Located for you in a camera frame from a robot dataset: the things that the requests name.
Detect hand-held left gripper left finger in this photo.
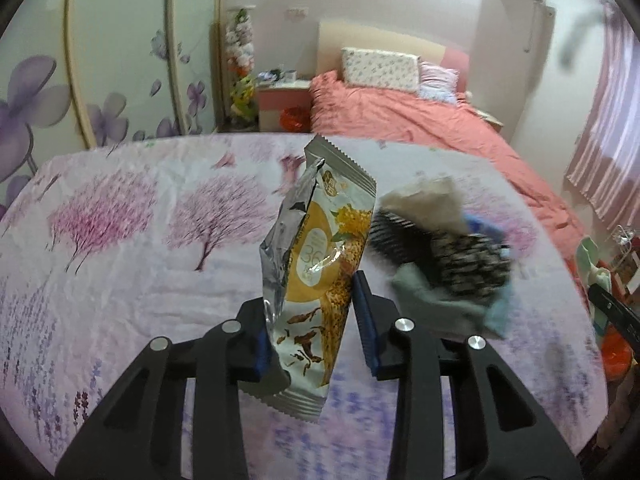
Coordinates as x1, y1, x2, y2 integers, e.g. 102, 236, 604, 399
54, 297, 273, 480

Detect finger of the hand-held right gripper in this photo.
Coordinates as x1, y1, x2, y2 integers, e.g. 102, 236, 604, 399
587, 285, 640, 352

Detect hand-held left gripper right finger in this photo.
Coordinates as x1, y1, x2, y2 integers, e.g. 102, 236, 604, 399
352, 270, 583, 480

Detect orange plastic basket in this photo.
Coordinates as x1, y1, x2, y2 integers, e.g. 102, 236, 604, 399
597, 327, 640, 382

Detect yellow silver snack packet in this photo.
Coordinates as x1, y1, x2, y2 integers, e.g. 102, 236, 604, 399
239, 135, 377, 422

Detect cream paper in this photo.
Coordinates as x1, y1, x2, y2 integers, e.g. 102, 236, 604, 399
381, 176, 471, 236

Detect floral purple pink tablecloth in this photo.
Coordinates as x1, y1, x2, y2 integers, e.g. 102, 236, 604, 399
0, 132, 608, 480

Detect pink striped curtain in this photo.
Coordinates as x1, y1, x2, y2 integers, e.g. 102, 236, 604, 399
565, 2, 640, 234

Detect bed with salmon duvet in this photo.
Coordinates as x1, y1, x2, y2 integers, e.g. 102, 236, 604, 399
309, 71, 594, 281

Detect red plastic bag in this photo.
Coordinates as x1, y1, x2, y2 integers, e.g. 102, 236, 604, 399
280, 106, 307, 133

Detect wooden bedside table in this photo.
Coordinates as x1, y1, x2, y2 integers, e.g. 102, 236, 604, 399
475, 109, 505, 134

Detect pink white nightstand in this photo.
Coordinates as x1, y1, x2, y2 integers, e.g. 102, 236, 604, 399
256, 77, 314, 134

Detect striped pink pillow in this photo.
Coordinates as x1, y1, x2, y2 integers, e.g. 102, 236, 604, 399
419, 61, 460, 106

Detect floral white pillow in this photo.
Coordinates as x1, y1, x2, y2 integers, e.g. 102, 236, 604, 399
341, 47, 423, 95

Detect cream pink bed headboard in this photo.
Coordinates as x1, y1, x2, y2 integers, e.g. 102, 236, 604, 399
317, 20, 472, 94

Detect column of plush toys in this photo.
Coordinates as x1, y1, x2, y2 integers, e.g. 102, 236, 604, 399
224, 7, 257, 122

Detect flower-printed sliding wardrobe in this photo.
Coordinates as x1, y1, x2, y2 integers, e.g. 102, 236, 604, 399
0, 0, 224, 201

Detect air conditioner cable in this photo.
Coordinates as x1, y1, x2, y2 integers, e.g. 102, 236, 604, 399
523, 2, 538, 54

